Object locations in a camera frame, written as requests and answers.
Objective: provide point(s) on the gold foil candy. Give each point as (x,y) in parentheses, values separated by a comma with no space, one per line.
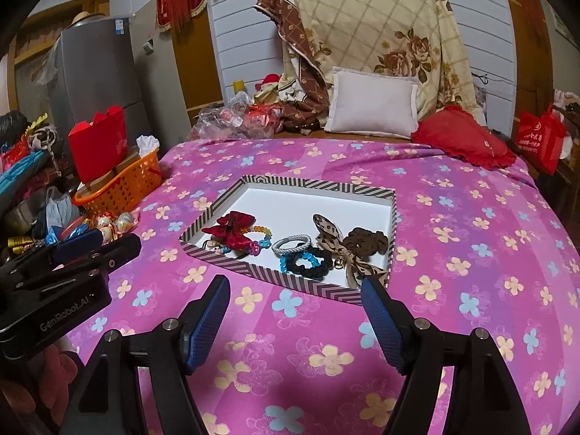
(20,244)

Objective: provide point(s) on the pink floral bedsheet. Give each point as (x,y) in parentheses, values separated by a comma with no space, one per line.
(453,281)

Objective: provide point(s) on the orange plastic basket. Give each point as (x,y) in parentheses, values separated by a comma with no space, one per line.
(131,190)

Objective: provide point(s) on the red plastic bag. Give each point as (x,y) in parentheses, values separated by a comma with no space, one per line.
(263,122)

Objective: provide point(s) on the red gift bag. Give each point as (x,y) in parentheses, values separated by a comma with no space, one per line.
(97,145)

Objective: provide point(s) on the brown scrunchie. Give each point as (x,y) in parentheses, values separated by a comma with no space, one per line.
(367,242)

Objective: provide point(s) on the white wall socket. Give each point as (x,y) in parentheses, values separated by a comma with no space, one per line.
(147,48)

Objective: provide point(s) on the person's left hand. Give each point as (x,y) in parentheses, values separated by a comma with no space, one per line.
(61,371)

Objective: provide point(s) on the yellow cap bottle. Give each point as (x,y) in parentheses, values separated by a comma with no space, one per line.
(239,86)

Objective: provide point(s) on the cream brown floral quilt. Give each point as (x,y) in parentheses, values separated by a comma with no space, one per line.
(376,9)

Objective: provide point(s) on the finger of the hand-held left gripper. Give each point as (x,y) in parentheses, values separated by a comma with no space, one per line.
(79,240)
(122,249)

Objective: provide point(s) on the grey refrigerator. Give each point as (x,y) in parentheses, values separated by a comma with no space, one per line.
(99,68)

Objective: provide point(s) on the striped cardboard box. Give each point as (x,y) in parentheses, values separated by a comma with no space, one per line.
(317,290)

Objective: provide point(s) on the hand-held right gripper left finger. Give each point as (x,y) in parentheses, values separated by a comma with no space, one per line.
(206,326)

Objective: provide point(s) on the red shopping bag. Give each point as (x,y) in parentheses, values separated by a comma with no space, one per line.
(541,138)

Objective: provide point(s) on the brown cardboard box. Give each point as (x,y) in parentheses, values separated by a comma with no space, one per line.
(131,158)

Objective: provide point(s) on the red frilled pillow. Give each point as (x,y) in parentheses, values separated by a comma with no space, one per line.
(457,136)

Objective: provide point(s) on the turquoise packet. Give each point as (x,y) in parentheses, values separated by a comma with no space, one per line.
(22,172)

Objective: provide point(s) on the white plastic bag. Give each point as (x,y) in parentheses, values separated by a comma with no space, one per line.
(61,210)

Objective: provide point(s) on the white pillow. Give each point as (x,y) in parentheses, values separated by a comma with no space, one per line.
(371,102)

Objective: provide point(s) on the small painted figurine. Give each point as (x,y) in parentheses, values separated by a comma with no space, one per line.
(105,224)
(126,222)

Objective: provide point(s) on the white tissue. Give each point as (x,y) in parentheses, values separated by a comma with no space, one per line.
(147,144)

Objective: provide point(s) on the red white plush toy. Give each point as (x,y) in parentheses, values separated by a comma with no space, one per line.
(268,87)

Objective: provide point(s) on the clear plastic bag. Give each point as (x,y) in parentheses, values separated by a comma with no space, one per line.
(213,122)

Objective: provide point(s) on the white slatted headboard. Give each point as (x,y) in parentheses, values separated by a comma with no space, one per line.
(244,31)

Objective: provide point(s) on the straw hat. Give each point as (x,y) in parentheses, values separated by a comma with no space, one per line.
(86,19)

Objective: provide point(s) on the black scrunchie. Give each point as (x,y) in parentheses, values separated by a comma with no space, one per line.
(326,265)

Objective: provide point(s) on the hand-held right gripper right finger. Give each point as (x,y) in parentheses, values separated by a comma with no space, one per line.
(383,326)

